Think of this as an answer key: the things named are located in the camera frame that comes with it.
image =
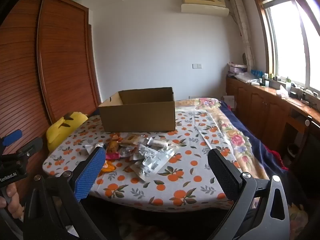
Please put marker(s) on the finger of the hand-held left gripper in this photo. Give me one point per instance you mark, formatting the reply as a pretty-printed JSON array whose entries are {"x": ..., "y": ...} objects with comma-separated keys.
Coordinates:
[
  {"x": 11, "y": 137},
  {"x": 31, "y": 146}
]

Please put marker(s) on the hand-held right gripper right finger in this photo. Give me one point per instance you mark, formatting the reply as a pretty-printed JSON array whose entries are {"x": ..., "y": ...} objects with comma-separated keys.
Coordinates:
[{"x": 222, "y": 173}]

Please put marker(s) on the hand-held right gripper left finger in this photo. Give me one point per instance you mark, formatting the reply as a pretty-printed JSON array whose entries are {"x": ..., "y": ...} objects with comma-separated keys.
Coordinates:
[{"x": 90, "y": 172}]

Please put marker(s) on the pile of snack packets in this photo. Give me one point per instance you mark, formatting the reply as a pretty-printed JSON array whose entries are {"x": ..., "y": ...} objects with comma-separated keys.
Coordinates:
[{"x": 150, "y": 158}]

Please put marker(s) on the brown cardboard box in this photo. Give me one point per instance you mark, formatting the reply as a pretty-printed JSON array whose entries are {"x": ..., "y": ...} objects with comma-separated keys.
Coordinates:
[{"x": 137, "y": 117}]

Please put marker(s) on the person's left hand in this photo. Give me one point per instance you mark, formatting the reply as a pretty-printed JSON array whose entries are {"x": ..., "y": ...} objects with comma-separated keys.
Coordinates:
[{"x": 13, "y": 200}]

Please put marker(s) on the yellow plush toy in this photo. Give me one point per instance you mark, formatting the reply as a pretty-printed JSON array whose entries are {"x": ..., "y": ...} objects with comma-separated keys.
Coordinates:
[{"x": 60, "y": 132}]

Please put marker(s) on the floral blanket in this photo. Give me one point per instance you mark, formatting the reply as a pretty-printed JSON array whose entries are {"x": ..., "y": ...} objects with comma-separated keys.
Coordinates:
[{"x": 235, "y": 135}]

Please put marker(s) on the navy blanket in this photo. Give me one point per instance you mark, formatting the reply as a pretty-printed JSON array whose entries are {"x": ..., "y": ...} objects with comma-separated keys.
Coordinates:
[{"x": 257, "y": 150}]

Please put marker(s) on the orange fruit print tablecloth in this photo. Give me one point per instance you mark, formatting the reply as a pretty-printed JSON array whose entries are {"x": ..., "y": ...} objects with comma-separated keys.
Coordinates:
[{"x": 175, "y": 180}]

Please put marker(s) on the white paper bag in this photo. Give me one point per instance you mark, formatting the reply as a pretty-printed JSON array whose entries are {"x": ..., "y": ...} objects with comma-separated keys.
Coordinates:
[{"x": 228, "y": 102}]

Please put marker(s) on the long wooden cabinet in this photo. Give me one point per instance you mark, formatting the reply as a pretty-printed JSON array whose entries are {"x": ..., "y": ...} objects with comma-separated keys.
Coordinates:
[{"x": 255, "y": 110}]

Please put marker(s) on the wooden slatted wardrobe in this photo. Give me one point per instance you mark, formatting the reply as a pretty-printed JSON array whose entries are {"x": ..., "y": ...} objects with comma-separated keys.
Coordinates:
[{"x": 50, "y": 55}]

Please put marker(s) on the clear plastic bags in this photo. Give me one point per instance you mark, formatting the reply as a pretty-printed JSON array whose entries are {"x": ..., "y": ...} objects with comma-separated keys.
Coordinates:
[{"x": 247, "y": 78}]

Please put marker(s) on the stack of pink boxes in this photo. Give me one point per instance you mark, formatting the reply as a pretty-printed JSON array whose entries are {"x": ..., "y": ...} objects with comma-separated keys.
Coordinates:
[{"x": 237, "y": 68}]

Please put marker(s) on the row of blue bottles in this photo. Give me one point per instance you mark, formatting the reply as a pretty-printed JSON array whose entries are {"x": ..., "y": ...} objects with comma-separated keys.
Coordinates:
[{"x": 257, "y": 73}]

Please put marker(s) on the green capped bottle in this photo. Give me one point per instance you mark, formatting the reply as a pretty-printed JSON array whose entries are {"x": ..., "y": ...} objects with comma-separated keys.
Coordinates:
[{"x": 288, "y": 83}]

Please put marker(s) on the round hand fan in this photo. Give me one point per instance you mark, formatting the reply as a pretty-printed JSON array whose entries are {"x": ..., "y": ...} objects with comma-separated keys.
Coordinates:
[{"x": 244, "y": 57}]

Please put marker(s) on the pale patterned curtain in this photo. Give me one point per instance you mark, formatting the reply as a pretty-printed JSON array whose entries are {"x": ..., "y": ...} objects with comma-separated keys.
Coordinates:
[{"x": 243, "y": 30}]

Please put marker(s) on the wood-framed window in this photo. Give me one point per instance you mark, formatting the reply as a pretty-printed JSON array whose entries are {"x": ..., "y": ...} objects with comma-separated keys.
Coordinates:
[{"x": 287, "y": 42}]

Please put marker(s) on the white wall switch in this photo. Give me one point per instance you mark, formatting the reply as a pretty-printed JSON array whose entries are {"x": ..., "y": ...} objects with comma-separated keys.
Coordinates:
[{"x": 197, "y": 66}]

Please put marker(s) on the wall air conditioner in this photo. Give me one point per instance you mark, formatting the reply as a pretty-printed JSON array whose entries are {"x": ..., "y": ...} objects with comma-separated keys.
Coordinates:
[{"x": 203, "y": 9}]

